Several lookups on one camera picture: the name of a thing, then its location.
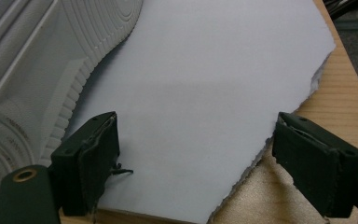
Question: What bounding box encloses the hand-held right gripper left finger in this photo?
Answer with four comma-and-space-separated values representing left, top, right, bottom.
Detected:
49, 111, 121, 217

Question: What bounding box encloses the black cable bundle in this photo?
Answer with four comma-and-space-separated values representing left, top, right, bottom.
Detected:
323, 0, 358, 21

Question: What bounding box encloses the light blue board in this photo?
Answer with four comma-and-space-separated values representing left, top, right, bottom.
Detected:
64, 0, 337, 224

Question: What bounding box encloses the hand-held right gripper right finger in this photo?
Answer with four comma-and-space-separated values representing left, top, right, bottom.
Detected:
271, 111, 358, 218

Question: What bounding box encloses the white sneaker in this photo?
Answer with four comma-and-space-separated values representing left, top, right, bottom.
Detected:
0, 0, 145, 204

